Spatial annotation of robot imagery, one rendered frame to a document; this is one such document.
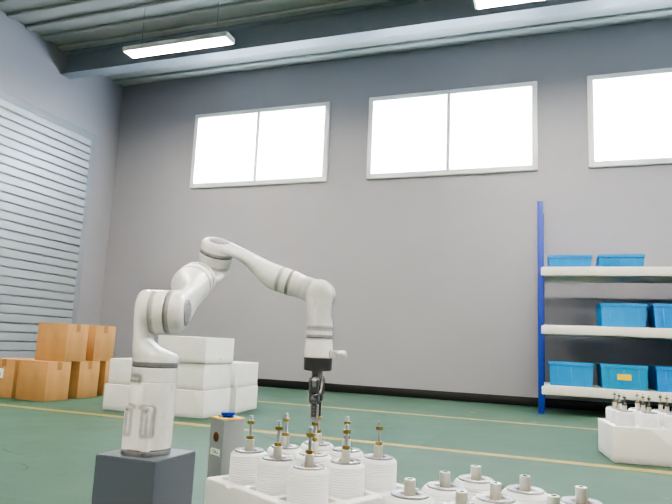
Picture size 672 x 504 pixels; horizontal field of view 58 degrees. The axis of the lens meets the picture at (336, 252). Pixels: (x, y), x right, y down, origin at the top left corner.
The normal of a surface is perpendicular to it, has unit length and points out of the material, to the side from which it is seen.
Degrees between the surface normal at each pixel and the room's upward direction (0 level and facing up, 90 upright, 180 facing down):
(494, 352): 90
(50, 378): 90
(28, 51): 90
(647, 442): 90
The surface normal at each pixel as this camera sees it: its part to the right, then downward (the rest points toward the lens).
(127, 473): -0.33, -0.15
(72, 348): 0.95, 0.00
